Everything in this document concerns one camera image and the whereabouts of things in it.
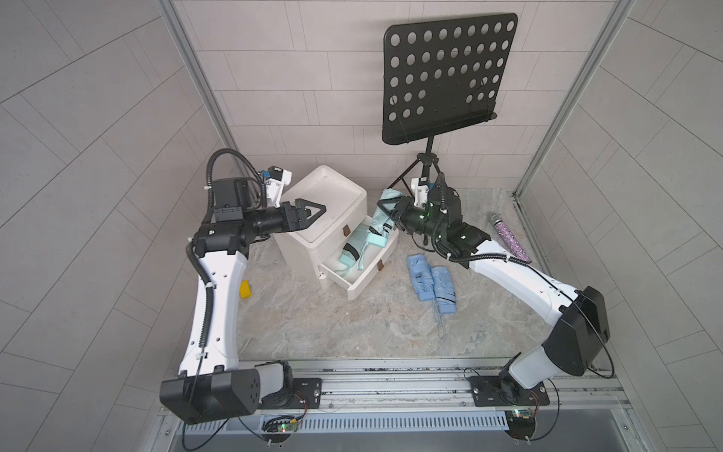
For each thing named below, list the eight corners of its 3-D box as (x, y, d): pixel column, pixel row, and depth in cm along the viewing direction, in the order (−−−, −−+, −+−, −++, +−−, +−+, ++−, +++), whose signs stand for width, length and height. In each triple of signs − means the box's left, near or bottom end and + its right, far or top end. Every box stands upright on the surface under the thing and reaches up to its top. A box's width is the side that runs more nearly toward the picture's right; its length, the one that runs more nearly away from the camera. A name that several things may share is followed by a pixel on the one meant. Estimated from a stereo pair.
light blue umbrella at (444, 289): (436, 313, 87) (438, 308, 84) (430, 271, 96) (432, 265, 93) (456, 313, 87) (459, 308, 84) (448, 271, 96) (450, 266, 93)
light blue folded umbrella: (419, 302, 89) (420, 297, 86) (407, 261, 99) (408, 255, 96) (437, 299, 90) (439, 294, 87) (423, 259, 99) (425, 252, 96)
